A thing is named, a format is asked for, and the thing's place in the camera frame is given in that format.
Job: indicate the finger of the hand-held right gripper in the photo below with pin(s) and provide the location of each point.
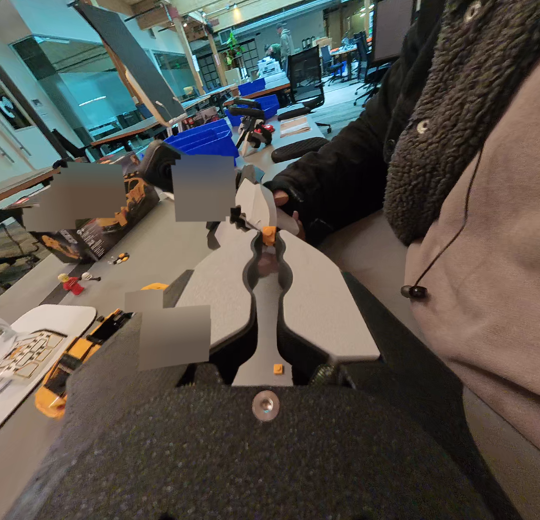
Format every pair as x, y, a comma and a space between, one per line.
228, 235
257, 203

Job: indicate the red lego minifigure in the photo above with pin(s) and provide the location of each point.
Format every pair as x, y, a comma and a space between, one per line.
75, 285

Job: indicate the black office chair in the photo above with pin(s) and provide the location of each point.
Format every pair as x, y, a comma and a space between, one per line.
303, 68

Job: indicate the blue plastic bin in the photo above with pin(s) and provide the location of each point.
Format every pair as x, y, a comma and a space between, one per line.
211, 125
202, 146
270, 102

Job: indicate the lego set box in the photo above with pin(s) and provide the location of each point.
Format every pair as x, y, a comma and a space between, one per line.
97, 241

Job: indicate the person's beige hoodie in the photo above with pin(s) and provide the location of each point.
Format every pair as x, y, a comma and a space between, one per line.
485, 275

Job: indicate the person's right hand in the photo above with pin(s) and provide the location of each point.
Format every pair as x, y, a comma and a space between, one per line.
282, 199

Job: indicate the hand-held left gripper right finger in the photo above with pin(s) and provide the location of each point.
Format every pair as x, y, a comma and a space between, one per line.
325, 309

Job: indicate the black tape strip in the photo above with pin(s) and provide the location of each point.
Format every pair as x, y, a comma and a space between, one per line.
63, 283

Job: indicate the tiny lego parts cluster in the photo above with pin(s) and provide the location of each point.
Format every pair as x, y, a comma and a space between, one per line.
123, 257

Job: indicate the black wrist rest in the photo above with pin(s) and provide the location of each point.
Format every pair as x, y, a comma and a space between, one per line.
293, 114
299, 148

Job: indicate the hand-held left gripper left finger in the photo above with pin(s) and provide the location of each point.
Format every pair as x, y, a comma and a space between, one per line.
223, 283

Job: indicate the person's right forearm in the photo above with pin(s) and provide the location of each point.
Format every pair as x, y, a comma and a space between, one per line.
337, 169

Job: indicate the orange square lego plate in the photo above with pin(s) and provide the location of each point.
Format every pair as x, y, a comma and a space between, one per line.
278, 369

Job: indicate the spare hand-held gripper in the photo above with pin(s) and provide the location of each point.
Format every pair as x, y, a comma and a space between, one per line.
253, 138

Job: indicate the small dark lego box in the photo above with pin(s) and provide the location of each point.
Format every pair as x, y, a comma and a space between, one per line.
206, 117

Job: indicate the tan paper booklet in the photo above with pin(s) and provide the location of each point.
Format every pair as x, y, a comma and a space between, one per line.
295, 128

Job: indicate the lego sticker sheet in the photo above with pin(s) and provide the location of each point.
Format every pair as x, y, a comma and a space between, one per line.
33, 351

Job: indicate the black earphone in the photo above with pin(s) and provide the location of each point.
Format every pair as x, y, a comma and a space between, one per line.
415, 292

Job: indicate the orange small lego brick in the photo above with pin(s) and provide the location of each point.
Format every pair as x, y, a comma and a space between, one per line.
269, 235

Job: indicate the person's dark fleece jacket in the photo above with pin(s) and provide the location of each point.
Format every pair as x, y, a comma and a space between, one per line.
464, 106

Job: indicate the orange lego car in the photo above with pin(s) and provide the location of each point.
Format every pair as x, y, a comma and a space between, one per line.
55, 402

